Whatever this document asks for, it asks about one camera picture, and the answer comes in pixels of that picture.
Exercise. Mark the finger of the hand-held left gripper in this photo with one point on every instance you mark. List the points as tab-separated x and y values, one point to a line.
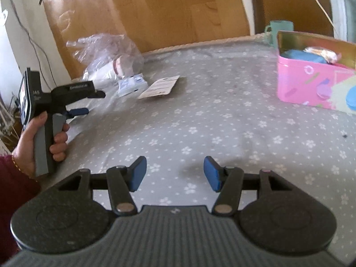
79	112
100	94

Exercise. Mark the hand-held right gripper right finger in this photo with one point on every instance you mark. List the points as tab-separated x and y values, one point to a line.
212	176

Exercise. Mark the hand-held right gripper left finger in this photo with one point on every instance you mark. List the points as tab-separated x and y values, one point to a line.
137	176

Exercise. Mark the pink tin box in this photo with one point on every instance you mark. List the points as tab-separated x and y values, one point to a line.
303	83

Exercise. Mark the blue soft bundle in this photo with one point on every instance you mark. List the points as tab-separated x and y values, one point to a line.
303	56

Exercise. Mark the clear snack packet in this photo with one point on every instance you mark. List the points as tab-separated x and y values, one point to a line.
322	53

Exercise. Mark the person's left forearm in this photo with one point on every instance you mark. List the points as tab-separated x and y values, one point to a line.
14	194

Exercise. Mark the person's left hand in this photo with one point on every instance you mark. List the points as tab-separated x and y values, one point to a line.
25	150

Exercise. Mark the white red paper cup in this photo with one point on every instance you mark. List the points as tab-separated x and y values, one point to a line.
104	71

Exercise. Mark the blue white tissue packet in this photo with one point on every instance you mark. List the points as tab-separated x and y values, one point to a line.
130	84

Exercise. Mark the grey floral tablecloth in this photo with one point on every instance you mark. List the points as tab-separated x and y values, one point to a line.
222	133

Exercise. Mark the clear plastic bag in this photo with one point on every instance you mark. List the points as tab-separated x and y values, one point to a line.
111	50

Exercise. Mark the white printed label card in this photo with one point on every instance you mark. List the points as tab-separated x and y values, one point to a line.
160	87

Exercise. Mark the large wooden board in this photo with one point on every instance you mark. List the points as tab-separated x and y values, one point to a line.
167	14

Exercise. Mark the teal mug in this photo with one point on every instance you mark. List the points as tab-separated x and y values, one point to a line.
279	29

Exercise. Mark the brown chair back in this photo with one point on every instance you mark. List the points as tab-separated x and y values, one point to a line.
292	5

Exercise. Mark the white door frame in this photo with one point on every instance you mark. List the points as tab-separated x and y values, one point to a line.
340	5

